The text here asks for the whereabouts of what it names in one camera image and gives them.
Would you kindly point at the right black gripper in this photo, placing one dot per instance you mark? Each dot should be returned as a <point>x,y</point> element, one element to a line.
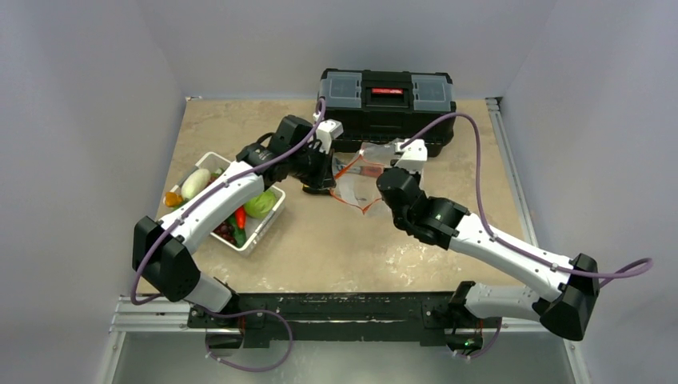
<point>392,177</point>

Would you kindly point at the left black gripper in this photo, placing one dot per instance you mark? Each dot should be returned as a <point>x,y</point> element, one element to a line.
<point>324,178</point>

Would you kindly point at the clear zip top bag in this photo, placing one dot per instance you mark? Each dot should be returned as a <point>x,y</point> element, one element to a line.
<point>356,176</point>

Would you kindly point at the green cabbage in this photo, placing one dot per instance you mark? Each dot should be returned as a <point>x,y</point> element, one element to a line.
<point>260,206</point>

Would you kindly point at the white plastic basket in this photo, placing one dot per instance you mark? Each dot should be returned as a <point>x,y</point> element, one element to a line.
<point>255,228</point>

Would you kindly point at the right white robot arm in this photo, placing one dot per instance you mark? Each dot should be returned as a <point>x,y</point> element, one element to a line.
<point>557,291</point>

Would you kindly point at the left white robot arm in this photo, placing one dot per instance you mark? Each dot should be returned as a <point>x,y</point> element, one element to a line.
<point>163,249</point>

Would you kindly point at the black plastic toolbox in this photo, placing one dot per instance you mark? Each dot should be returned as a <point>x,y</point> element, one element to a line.
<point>381,106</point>

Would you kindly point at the green cucumber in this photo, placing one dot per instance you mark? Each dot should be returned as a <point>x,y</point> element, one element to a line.
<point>238,233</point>

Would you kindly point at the purple grape bunch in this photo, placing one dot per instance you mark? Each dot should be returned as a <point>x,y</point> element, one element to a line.
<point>225,232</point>

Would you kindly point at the white radish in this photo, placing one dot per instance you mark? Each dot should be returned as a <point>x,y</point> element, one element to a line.
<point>195,183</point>

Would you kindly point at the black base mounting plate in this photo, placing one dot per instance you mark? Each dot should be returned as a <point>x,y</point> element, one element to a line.
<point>436,318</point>

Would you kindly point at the orange small fruit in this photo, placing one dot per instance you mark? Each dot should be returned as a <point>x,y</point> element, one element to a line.
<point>172,199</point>

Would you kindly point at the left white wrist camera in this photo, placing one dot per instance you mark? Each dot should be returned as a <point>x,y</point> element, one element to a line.
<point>327,132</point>

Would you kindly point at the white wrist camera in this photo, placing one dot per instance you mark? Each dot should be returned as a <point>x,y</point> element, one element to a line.
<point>327,132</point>
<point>411,157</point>

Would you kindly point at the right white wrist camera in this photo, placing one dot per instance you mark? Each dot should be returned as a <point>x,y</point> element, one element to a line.
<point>411,157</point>

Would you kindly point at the aluminium frame rail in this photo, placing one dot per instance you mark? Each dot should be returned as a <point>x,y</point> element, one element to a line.
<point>164,316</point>

